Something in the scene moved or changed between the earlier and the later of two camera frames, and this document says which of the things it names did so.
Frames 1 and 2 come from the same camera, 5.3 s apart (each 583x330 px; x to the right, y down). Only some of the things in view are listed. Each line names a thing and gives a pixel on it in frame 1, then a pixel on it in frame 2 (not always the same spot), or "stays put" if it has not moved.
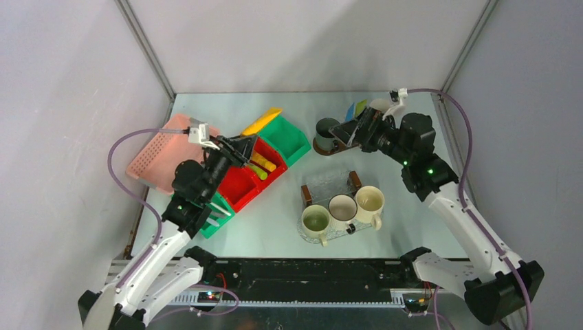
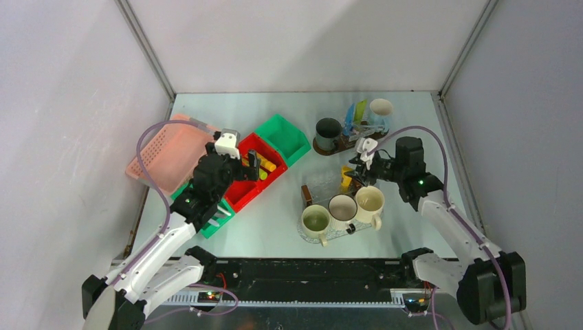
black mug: [324, 139] stays put
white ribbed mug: [342, 210] stays put
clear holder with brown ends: [321, 192] stays put
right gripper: [345, 132] to [361, 173]
